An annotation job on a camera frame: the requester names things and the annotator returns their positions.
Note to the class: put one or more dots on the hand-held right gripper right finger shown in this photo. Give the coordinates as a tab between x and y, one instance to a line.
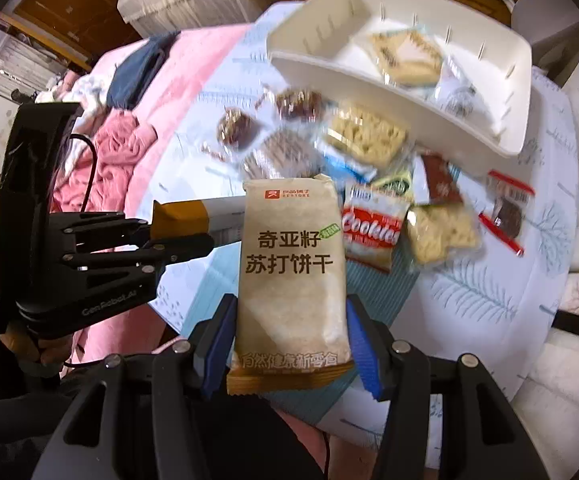
364	355

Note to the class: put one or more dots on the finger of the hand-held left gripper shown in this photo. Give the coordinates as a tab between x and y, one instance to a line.
119	228
179	251

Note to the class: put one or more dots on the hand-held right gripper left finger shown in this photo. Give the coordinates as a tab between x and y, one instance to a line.
222	345

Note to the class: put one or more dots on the beige cracker packet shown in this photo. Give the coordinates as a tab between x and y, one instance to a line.
194	215
289	260

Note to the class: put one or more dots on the green snack packet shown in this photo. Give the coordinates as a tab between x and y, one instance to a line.
394	186

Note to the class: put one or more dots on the white plastic basket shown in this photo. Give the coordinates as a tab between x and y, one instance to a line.
319	40

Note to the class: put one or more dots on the person's left hand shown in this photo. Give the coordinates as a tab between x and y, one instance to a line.
53	352

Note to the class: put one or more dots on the pink crumpled cloth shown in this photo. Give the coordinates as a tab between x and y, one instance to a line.
114	150

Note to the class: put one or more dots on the tree print bedsheet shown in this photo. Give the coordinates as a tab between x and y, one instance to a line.
469	300

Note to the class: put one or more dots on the white patterned cloth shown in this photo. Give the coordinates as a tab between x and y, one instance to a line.
84	92

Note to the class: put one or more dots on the red and white cookie packet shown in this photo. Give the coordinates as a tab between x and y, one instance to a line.
369	230

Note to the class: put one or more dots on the clear red date packet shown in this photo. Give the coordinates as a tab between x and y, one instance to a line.
297	104
237	127

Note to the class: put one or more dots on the pale puffed cracker packet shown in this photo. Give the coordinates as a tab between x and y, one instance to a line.
439	232

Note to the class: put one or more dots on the round brown cookie packet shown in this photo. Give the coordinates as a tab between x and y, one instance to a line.
284	152

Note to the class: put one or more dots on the pink blanket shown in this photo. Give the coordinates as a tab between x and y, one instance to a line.
169	85

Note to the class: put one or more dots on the blue cloth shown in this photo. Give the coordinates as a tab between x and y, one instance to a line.
134	70

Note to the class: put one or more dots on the blue foil snack packet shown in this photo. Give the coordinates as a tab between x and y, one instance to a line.
344	169

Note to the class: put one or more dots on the brown chocolate packet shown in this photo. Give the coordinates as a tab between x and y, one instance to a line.
437	180

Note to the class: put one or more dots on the wooden door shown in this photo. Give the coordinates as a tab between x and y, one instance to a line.
64	5

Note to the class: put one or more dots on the red-edged clear cookie packet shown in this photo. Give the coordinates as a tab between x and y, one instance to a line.
507	215

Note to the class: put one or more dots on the yellow noodle block packet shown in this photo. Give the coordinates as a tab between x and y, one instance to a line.
364	132

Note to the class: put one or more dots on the clear dark candy packet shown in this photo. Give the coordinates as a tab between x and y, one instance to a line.
457	97

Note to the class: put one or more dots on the blue-edged sandwich cracker packet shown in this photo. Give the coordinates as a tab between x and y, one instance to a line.
404	57

